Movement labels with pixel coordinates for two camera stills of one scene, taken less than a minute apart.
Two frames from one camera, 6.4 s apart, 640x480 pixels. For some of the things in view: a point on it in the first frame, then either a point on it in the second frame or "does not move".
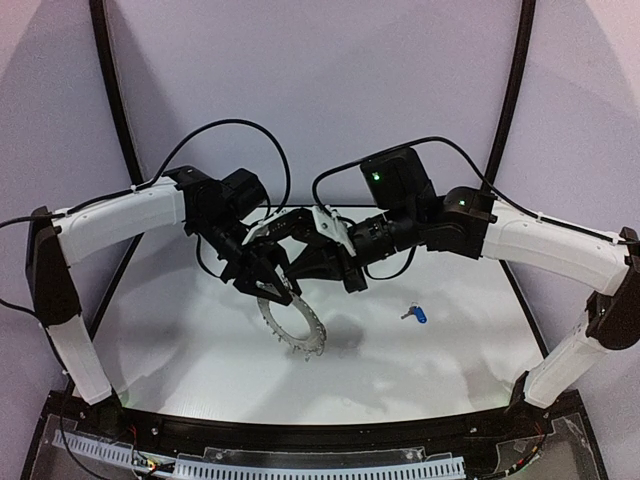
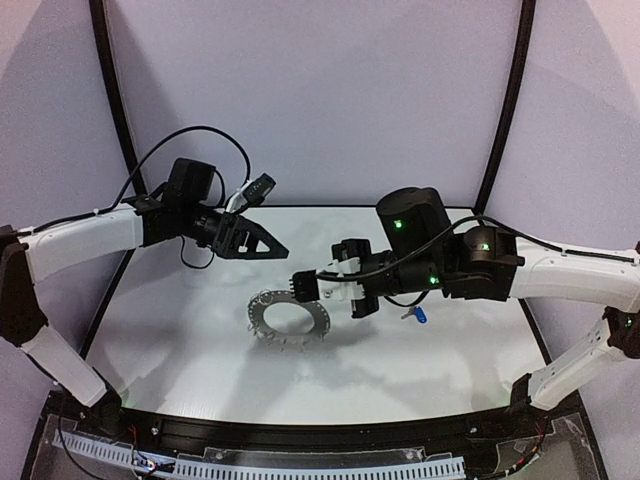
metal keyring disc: x=315 y=343 → x=265 y=299
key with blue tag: x=417 y=310 does not move
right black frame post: x=518 y=90 does not move
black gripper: x=334 y=229 → x=305 y=286
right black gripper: x=347 y=264 → x=361 y=278
